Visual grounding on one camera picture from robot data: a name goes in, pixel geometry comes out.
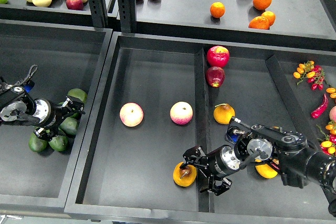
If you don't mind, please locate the red apple on shelf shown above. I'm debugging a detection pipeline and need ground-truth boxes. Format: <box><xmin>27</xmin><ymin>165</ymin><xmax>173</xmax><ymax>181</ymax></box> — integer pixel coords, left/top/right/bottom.
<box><xmin>66</xmin><ymin>0</ymin><xmax>84</xmax><ymax>10</ymax></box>

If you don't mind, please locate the green avocado top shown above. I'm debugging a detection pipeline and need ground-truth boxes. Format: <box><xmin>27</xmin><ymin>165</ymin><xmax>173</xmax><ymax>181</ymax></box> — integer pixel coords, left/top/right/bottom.
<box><xmin>67</xmin><ymin>88</ymin><xmax>87</xmax><ymax>103</ymax></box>

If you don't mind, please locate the black left tray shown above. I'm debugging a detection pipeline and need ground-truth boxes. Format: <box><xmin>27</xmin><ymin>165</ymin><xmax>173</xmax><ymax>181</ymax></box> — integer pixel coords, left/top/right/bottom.
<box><xmin>1</xmin><ymin>20</ymin><xmax>112</xmax><ymax>215</ymax></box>

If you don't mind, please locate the orange lower right back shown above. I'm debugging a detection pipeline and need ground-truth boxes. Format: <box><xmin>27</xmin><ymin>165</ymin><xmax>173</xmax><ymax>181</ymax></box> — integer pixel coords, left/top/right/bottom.
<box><xmin>262</xmin><ymin>11</ymin><xmax>276</xmax><ymax>26</ymax></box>

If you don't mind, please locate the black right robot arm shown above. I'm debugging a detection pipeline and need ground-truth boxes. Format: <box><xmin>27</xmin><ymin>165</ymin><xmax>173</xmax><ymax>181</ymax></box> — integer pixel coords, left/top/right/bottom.
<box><xmin>178</xmin><ymin>116</ymin><xmax>335</xmax><ymax>216</ymax></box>

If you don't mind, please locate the pink peach left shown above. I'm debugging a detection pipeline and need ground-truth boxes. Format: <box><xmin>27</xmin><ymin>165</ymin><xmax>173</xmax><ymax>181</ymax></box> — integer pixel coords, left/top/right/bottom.
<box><xmin>119</xmin><ymin>102</ymin><xmax>144</xmax><ymax>127</ymax></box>

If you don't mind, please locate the pink peach right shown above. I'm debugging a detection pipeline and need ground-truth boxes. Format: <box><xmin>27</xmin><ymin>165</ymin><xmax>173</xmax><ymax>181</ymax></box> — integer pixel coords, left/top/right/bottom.
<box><xmin>170</xmin><ymin>101</ymin><xmax>193</xmax><ymax>125</ymax></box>

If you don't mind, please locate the yellow pear with brown stem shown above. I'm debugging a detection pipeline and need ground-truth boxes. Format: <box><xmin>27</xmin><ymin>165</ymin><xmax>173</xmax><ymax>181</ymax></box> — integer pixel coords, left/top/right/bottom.
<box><xmin>173</xmin><ymin>162</ymin><xmax>197</xmax><ymax>187</ymax></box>

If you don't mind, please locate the black middle divided tray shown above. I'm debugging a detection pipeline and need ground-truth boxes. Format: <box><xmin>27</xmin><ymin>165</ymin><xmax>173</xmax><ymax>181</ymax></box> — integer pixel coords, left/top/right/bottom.
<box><xmin>65</xmin><ymin>34</ymin><xmax>335</xmax><ymax>223</ymax></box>

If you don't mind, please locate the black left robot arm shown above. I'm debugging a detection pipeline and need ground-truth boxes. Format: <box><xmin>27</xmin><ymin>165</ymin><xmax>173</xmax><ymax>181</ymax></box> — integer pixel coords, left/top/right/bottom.
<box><xmin>1</xmin><ymin>65</ymin><xmax>85</xmax><ymax>141</ymax></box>

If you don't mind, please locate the green avocado bottom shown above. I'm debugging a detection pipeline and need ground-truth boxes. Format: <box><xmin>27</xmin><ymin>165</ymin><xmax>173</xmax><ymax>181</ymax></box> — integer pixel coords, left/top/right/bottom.
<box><xmin>28</xmin><ymin>133</ymin><xmax>48</xmax><ymax>153</ymax></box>

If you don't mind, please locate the peach at right edge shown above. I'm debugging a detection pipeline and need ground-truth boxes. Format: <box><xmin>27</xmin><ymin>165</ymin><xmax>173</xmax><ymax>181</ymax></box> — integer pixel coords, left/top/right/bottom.
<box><xmin>329</xmin><ymin>106</ymin><xmax>336</xmax><ymax>121</ymax></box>

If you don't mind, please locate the dark red apple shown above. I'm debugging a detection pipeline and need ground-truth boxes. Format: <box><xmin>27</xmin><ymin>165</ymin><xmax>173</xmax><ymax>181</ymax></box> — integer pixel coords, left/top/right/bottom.
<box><xmin>205</xmin><ymin>66</ymin><xmax>225</xmax><ymax>88</ymax></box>

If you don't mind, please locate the cherry tomato bunch upper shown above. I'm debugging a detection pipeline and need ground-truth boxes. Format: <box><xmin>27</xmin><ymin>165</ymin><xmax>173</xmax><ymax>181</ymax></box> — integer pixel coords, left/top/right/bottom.
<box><xmin>293</xmin><ymin>60</ymin><xmax>325</xmax><ymax>90</ymax></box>

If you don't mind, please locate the large orange right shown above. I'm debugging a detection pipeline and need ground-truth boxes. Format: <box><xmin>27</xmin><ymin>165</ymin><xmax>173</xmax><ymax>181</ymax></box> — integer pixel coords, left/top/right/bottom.
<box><xmin>253</xmin><ymin>0</ymin><xmax>272</xmax><ymax>10</ymax></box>

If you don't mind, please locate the orange lower right front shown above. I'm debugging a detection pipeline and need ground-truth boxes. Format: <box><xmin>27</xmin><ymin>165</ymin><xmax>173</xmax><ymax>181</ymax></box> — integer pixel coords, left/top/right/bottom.
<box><xmin>248</xmin><ymin>16</ymin><xmax>270</xmax><ymax>30</ymax></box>

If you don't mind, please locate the orange centre shelf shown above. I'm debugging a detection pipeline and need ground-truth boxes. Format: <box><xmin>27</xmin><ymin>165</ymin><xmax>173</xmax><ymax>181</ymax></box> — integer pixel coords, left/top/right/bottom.
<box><xmin>209</xmin><ymin>2</ymin><xmax>225</xmax><ymax>18</ymax></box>

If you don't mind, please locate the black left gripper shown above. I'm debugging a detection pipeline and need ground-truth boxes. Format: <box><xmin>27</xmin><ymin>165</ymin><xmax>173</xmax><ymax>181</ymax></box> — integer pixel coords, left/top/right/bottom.
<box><xmin>33</xmin><ymin>95</ymin><xmax>85</xmax><ymax>141</ymax></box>

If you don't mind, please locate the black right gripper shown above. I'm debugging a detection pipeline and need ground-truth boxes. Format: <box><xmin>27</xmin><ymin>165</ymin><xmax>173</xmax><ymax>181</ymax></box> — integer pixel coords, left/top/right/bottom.
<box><xmin>179</xmin><ymin>145</ymin><xmax>243</xmax><ymax>196</ymax></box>

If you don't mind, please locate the red chili pepper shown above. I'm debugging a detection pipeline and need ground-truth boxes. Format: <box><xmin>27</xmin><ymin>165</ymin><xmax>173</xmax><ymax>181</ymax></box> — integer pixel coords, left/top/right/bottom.
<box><xmin>310</xmin><ymin>94</ymin><xmax>329</xmax><ymax>119</ymax></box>

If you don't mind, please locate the bright red apple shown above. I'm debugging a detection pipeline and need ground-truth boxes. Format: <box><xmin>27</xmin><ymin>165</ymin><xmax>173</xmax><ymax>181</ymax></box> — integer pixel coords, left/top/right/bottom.
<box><xmin>206</xmin><ymin>46</ymin><xmax>230</xmax><ymax>68</ymax></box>

